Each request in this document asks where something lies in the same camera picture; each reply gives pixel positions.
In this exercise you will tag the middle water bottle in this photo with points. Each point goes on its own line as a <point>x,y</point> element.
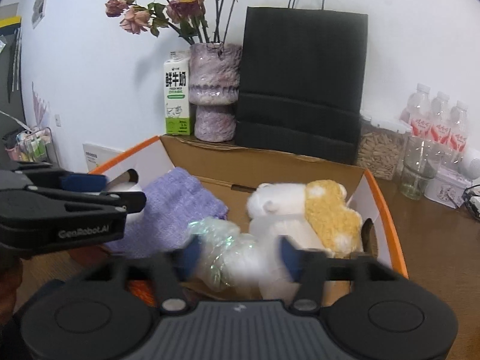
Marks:
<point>439,127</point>

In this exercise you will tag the left water bottle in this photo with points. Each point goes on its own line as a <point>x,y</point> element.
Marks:
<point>416,112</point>

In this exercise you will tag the dried rose bouquet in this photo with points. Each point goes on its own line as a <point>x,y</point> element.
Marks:
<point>194,21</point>

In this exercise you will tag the purple knitted pouch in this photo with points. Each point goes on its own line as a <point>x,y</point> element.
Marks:
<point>173,201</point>

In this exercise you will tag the purple textured vase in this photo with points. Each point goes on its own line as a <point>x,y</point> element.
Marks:
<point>214,89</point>

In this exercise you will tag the white booklet by wall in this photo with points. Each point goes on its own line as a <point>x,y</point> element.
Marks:
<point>96,155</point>

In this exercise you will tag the clear jar with seeds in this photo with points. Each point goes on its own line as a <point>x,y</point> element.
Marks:
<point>381,145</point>

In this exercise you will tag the white yellow plush toy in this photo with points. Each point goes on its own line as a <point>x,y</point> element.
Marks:
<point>314,216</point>

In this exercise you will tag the orange cardboard box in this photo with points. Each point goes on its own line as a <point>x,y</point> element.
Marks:
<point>231,173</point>

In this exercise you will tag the white tin box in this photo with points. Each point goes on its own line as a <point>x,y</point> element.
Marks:
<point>447,188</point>

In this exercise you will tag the empty glass cup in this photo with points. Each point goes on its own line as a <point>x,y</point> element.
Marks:
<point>421,162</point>

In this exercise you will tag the person left hand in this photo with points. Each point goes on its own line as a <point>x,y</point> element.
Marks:
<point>11,280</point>

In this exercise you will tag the right water bottle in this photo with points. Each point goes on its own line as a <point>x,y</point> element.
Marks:
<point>459,127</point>

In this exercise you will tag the water bottle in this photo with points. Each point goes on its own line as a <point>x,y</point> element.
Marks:
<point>416,112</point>
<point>459,127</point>
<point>439,127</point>

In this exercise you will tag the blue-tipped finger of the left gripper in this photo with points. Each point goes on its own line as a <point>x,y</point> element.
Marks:
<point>70,181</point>

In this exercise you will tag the green white milk carton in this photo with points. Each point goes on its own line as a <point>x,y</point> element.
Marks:
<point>179,114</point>

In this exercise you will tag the grey refrigerator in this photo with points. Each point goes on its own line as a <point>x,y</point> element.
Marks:
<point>11,97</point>

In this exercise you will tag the black paper bag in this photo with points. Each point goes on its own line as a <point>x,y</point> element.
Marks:
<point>301,81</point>

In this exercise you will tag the iridescent plastic bag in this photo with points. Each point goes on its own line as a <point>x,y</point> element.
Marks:
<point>230,258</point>

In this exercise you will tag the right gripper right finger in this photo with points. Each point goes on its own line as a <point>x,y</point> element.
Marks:
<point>312,269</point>

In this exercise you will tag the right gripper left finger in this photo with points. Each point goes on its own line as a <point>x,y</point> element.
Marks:
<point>105,287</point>

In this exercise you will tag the white round camera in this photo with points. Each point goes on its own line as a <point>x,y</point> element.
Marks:
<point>470,163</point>

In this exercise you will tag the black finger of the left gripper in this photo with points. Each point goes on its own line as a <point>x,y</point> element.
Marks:
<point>130,202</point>

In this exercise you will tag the white charger with cable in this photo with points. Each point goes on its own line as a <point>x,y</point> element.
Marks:
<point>471,199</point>

